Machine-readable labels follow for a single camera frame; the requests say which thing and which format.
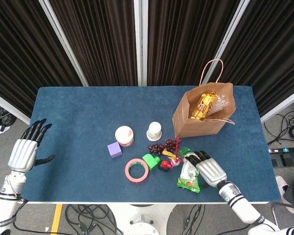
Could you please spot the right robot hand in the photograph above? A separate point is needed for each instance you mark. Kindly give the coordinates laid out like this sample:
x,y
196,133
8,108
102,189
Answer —
x,y
210,171

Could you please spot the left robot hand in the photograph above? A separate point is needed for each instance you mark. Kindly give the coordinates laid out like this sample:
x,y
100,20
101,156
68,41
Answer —
x,y
22,155

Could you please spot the green snack packet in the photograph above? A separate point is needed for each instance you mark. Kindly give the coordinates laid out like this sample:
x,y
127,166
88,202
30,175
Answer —
x,y
187,181

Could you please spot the gold snack package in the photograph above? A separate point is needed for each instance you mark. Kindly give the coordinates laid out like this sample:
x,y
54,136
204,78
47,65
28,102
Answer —
x,y
202,107

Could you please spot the clear pack of straws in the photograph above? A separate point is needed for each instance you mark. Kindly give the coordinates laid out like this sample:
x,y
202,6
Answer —
x,y
220,104

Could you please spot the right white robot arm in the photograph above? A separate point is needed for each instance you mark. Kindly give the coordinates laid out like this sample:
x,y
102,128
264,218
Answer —
x,y
240,205

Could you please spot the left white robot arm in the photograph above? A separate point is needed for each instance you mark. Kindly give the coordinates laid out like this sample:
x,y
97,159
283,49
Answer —
x,y
2,205

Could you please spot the brown paper bag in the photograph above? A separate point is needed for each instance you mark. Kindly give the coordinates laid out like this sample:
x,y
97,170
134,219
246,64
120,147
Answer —
x,y
198,128

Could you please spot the white paper scrap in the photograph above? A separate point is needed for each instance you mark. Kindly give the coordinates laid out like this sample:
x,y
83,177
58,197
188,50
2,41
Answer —
x,y
3,129

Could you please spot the purple grape bunch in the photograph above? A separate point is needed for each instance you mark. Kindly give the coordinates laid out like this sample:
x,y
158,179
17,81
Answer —
x,y
161,147

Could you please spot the green plastic block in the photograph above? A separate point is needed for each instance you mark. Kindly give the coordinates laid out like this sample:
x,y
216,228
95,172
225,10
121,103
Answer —
x,y
150,161

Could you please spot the blue felt table cover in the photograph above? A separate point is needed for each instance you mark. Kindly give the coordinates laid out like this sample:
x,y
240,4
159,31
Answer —
x,y
76,122

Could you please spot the white paper cup stack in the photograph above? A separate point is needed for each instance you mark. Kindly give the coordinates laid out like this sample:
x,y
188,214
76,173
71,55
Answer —
x,y
154,129

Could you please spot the white sneaker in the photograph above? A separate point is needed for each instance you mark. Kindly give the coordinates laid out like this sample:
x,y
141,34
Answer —
x,y
281,183

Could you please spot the yellow floor tape strip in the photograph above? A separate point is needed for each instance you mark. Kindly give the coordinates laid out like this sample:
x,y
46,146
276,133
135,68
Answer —
x,y
56,220

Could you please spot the black foot pedal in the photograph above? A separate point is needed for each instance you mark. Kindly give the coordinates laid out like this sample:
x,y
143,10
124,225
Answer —
x,y
287,160

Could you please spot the red tape roll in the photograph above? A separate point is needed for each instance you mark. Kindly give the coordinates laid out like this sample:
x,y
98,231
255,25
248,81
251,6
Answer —
x,y
128,173

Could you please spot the purple cube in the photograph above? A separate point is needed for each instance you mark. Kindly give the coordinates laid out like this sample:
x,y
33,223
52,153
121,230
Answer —
x,y
114,149

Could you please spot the clear jar of rubber bands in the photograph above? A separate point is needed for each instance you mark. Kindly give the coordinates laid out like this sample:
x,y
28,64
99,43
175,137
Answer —
x,y
123,134

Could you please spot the dark pleated curtain panel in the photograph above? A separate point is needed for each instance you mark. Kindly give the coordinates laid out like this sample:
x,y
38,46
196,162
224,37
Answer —
x,y
100,36
181,36
14,49
272,49

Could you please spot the white partition frame rail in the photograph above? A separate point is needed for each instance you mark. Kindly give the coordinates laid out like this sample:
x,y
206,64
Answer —
x,y
281,105
9,109

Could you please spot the white partition frame post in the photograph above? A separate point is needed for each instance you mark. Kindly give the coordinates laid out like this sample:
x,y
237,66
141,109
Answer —
x,y
227,36
65,45
137,36

